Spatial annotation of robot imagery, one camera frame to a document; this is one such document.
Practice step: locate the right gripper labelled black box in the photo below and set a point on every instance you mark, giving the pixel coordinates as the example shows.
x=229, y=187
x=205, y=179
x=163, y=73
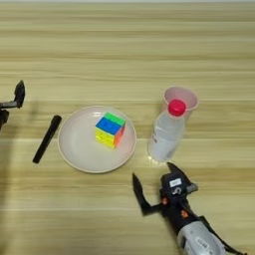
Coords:
x=174, y=186

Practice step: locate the cream round plate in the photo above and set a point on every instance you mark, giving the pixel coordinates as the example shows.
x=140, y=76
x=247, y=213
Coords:
x=79, y=149

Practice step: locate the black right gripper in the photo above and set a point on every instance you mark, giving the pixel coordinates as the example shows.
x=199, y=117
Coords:
x=182, y=215

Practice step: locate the colourful puzzle cube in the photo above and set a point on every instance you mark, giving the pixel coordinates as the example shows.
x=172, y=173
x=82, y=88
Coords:
x=109, y=131

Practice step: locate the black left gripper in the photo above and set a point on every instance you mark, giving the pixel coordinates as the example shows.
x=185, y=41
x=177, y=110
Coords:
x=3, y=118

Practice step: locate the clear red-capped water bottle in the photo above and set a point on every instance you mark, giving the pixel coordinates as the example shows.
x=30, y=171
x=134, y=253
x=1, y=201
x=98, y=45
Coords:
x=166, y=136

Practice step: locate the pink plastic cup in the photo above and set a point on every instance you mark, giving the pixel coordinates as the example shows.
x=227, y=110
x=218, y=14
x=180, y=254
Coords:
x=189, y=96

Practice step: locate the black marker pen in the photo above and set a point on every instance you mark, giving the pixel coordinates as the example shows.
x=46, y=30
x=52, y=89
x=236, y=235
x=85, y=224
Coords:
x=47, y=139

